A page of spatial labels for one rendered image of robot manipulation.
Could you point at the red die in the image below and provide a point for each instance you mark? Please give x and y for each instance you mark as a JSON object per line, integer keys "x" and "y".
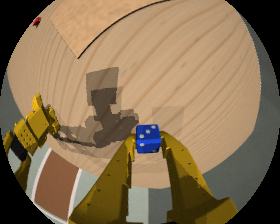
{"x": 37, "y": 21}

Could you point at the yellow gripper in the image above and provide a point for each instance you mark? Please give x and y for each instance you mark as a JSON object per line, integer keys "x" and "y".
{"x": 192, "y": 201}

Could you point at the blue die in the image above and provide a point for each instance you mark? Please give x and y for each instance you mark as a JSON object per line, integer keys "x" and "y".
{"x": 148, "y": 139}

